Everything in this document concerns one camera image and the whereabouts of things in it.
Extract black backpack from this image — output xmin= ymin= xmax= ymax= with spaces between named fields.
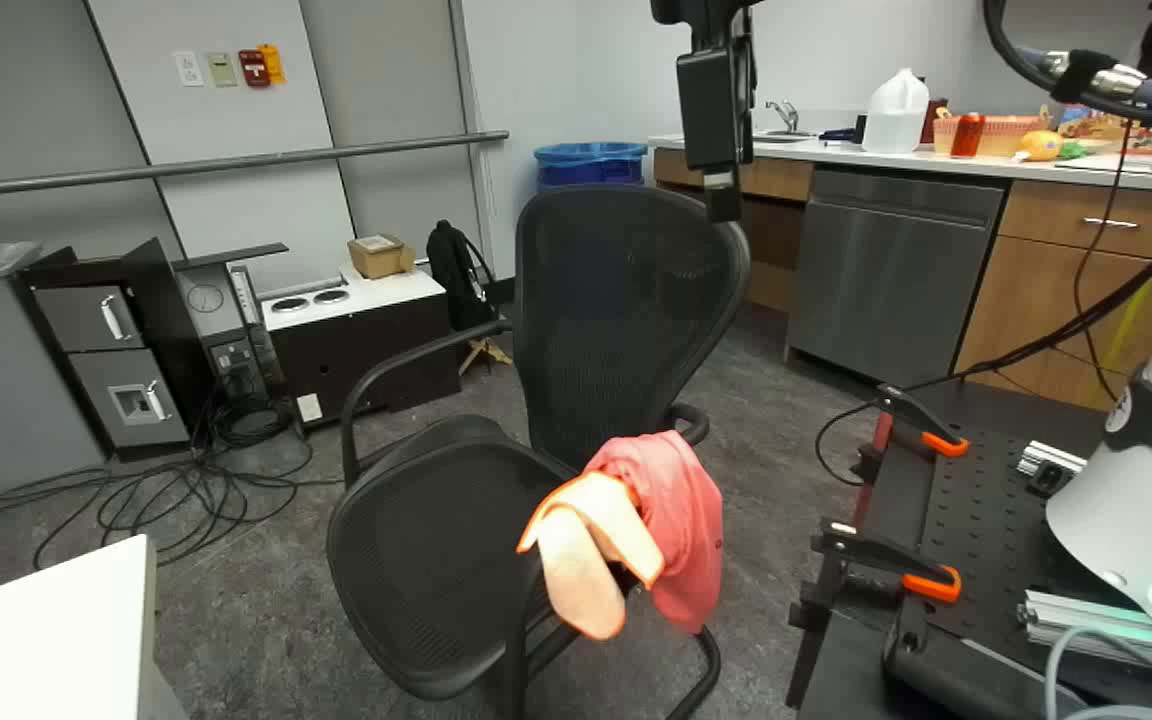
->
xmin=420 ymin=216 xmax=502 ymax=335

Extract cream cloth with orange edge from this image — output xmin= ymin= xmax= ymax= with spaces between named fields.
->
xmin=516 ymin=474 xmax=667 ymax=645

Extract pink shirt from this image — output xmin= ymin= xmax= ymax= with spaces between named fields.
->
xmin=584 ymin=429 xmax=729 ymax=640

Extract silver aluminium extrusion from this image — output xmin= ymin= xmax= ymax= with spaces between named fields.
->
xmin=1014 ymin=583 xmax=1152 ymax=662

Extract red cup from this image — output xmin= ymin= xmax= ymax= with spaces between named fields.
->
xmin=947 ymin=107 xmax=988 ymax=161

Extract black mesh office chair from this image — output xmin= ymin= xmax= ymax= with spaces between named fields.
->
xmin=325 ymin=179 xmax=757 ymax=720

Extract low cabinet with white top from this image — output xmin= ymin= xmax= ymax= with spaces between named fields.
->
xmin=257 ymin=265 xmax=466 ymax=433

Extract grey wall handrail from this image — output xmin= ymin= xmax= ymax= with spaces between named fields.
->
xmin=0 ymin=129 xmax=512 ymax=203

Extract white table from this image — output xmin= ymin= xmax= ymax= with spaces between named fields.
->
xmin=0 ymin=533 xmax=186 ymax=720

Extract white kitchen countertop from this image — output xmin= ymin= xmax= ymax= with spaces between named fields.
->
xmin=646 ymin=129 xmax=1152 ymax=197

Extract green wall plate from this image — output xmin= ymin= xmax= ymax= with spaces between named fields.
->
xmin=203 ymin=48 xmax=242 ymax=92

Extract black file drawer cabinet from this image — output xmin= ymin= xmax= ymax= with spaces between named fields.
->
xmin=21 ymin=237 xmax=208 ymax=457

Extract orange handled bar clamp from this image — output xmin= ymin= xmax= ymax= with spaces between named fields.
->
xmin=785 ymin=518 xmax=968 ymax=713
xmin=848 ymin=379 xmax=975 ymax=533

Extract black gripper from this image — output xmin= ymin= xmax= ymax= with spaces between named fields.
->
xmin=672 ymin=43 xmax=757 ymax=228

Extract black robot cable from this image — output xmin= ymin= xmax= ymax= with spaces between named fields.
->
xmin=810 ymin=0 xmax=1152 ymax=493

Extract blue recycling bin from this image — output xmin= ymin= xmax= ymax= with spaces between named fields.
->
xmin=533 ymin=141 xmax=653 ymax=197

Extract yellow toy fruit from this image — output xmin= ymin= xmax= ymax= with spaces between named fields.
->
xmin=1014 ymin=125 xmax=1068 ymax=168

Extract small cardboard box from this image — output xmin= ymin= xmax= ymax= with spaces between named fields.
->
xmin=344 ymin=232 xmax=415 ymax=283

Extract chrome sink faucet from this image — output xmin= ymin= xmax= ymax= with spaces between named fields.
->
xmin=757 ymin=96 xmax=802 ymax=143

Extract orange container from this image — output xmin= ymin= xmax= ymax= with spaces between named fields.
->
xmin=928 ymin=103 xmax=1046 ymax=164

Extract red fire alarm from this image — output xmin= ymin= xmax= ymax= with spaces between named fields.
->
xmin=235 ymin=40 xmax=290 ymax=92

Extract black floor cables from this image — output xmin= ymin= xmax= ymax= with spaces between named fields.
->
xmin=0 ymin=420 xmax=329 ymax=578

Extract small silver metal block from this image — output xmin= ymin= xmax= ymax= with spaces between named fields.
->
xmin=1012 ymin=436 xmax=1091 ymax=489

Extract white plastic jug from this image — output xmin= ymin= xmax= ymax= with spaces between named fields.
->
xmin=860 ymin=65 xmax=937 ymax=157

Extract stainless steel dishwasher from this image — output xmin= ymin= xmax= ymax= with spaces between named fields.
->
xmin=789 ymin=164 xmax=1008 ymax=392

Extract wooden kitchen cabinet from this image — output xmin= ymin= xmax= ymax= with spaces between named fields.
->
xmin=653 ymin=143 xmax=1152 ymax=415

